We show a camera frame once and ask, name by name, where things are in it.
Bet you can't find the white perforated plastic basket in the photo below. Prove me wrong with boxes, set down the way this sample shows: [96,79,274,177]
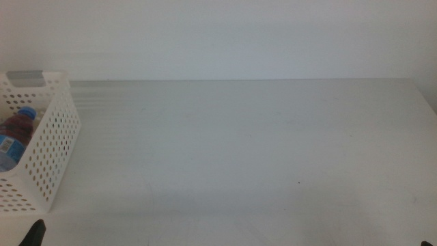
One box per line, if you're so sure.
[0,70,82,215]

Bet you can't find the clear water bottle blue cap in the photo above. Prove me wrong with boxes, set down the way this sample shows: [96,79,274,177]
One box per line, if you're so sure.
[0,106,38,173]

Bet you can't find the red soda can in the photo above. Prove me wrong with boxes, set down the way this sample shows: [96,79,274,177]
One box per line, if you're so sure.
[0,114,35,146]

